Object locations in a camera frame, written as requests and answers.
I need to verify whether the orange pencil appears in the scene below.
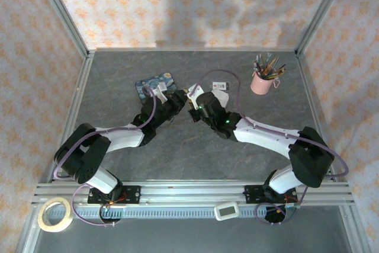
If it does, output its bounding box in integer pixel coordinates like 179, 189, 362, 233
262, 56, 281, 76

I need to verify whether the starry night print box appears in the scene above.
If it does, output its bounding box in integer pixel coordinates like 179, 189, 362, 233
135, 72, 181, 103

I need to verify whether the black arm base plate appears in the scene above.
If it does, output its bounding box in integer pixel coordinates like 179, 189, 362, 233
244, 184, 298, 205
88, 185, 142, 205

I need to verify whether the aluminium frame post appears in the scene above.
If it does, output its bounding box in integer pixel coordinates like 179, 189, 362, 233
295, 0, 354, 56
31, 0, 96, 58

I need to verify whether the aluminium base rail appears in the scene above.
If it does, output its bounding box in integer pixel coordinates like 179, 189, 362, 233
31, 180, 355, 207

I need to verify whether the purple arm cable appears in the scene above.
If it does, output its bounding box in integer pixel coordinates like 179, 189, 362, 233
54, 86, 158, 228
194, 70, 349, 226

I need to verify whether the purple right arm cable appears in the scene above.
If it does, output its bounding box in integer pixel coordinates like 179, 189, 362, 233
194, 70, 349, 226

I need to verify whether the aluminium side rail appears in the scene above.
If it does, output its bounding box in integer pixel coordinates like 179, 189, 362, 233
295, 51, 339, 182
46, 51, 96, 183

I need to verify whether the grey slotted cable duct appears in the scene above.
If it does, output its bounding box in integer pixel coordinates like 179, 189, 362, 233
47, 205, 287, 220

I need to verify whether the white digital timer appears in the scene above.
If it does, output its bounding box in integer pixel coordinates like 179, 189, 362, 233
214, 201, 240, 222

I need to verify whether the pink cup with handle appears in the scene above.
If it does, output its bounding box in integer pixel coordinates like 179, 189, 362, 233
250, 71, 281, 95

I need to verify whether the yellow pencil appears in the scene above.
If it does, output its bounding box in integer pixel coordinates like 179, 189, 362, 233
266, 68, 287, 80

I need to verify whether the grey pen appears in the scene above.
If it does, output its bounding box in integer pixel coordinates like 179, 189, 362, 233
262, 52, 272, 72

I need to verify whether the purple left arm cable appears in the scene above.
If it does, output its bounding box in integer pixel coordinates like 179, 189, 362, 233
54, 86, 158, 228

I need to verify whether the beige masking tape roll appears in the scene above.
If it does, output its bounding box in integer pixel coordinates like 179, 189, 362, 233
37, 197, 74, 233

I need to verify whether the white rounded plastic piece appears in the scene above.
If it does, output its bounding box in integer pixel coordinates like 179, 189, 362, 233
213, 91, 230, 108

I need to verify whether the black pencil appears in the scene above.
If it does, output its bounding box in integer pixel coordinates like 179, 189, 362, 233
271, 63, 287, 78

